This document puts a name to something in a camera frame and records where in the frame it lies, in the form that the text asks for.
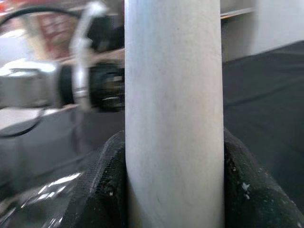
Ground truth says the white plastic table leg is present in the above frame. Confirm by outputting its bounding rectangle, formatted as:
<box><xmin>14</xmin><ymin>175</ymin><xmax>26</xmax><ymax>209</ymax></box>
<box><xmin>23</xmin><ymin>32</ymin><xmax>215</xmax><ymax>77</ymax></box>
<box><xmin>123</xmin><ymin>0</ymin><xmax>225</xmax><ymax>228</ymax></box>

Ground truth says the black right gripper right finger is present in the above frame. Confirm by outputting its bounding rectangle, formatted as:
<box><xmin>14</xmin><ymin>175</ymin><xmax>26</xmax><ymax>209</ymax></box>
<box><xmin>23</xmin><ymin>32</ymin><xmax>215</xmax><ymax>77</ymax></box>
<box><xmin>223</xmin><ymin>129</ymin><xmax>304</xmax><ymax>228</ymax></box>

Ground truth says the black table cloth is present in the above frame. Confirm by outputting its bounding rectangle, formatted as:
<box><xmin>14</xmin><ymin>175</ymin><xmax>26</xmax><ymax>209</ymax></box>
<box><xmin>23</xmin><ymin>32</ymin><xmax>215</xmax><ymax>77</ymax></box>
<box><xmin>0</xmin><ymin>40</ymin><xmax>304</xmax><ymax>228</ymax></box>

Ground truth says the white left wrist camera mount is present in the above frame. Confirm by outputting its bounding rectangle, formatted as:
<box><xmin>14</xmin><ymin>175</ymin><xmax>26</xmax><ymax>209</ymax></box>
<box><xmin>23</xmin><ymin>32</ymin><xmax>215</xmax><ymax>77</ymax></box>
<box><xmin>68</xmin><ymin>1</ymin><xmax>107</xmax><ymax>112</ymax></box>

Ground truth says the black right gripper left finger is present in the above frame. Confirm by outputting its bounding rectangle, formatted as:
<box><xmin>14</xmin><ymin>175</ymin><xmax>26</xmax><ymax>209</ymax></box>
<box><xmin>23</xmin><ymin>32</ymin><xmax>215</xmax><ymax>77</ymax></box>
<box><xmin>63</xmin><ymin>130</ymin><xmax>130</xmax><ymax>228</ymax></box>

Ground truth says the red printed box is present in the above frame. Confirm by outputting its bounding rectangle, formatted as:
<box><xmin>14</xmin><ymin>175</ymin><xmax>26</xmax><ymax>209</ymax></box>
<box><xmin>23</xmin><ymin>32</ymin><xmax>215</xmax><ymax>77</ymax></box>
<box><xmin>40</xmin><ymin>14</ymin><xmax>79</xmax><ymax>59</ymax></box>

